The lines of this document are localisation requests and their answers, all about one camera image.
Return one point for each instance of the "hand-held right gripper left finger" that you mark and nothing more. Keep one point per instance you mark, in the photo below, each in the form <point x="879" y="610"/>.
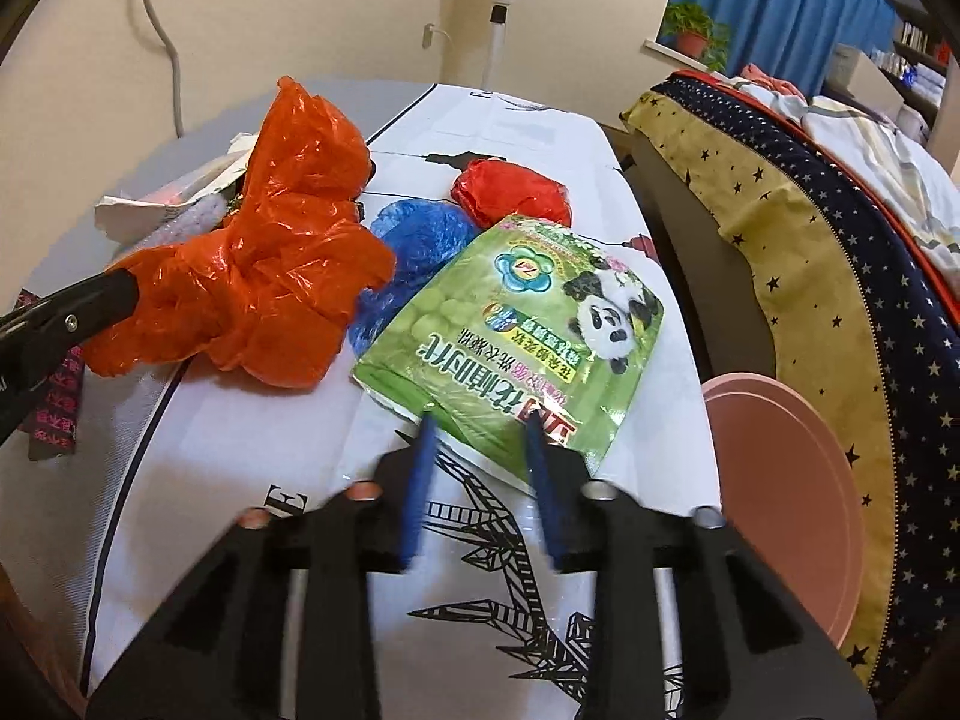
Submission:
<point x="416" y="495"/>

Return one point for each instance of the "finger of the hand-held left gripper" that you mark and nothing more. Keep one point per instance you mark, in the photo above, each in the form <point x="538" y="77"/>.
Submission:
<point x="60" y="319"/>

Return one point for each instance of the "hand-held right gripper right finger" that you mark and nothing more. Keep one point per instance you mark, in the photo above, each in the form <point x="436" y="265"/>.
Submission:
<point x="544" y="495"/>

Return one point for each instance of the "green panda print pouch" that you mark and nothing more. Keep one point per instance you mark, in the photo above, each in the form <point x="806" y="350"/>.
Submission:
<point x="480" y="345"/>

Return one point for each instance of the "orange plastic bag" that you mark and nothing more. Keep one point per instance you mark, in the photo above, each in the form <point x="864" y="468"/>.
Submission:
<point x="262" y="277"/>

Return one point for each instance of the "pink waste bin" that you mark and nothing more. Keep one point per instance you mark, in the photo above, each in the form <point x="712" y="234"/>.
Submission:
<point x="780" y="480"/>

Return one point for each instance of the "red plastic bag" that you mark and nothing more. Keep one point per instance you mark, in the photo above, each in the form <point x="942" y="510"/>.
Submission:
<point x="510" y="191"/>

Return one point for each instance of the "dark packet with red print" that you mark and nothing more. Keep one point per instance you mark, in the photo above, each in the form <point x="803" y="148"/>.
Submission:
<point x="52" y="412"/>

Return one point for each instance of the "torn white cardboard box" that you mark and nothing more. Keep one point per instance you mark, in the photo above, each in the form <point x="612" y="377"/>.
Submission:
<point x="135" y="214"/>

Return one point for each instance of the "white printed tablecloth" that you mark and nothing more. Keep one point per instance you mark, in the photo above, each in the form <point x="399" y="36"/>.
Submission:
<point x="225" y="450"/>

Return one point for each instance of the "blue plastic bag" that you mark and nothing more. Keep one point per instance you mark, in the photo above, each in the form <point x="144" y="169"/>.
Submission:
<point x="420" y="240"/>

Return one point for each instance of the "yellow star bed skirt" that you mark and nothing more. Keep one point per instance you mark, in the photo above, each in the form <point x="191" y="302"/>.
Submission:
<point x="787" y="255"/>

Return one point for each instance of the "bed with star sheet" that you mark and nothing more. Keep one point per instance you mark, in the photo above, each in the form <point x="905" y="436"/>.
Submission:
<point x="862" y="255"/>

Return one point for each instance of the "red blanket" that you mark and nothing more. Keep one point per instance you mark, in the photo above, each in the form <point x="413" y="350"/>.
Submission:
<point x="941" y="274"/>

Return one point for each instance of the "pink cloth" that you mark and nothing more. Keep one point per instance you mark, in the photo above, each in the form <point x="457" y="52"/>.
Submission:
<point x="772" y="82"/>

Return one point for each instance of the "potted green plant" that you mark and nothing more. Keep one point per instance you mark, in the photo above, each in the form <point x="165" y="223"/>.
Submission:
<point x="694" y="30"/>

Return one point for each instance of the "beige storage box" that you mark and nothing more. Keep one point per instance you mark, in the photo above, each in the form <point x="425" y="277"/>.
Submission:
<point x="862" y="75"/>

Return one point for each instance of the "wooden shelf unit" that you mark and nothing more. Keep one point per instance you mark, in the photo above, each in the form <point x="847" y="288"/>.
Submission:
<point x="926" y="60"/>

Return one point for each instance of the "white wall socket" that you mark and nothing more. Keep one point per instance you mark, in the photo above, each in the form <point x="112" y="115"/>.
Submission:
<point x="431" y="34"/>

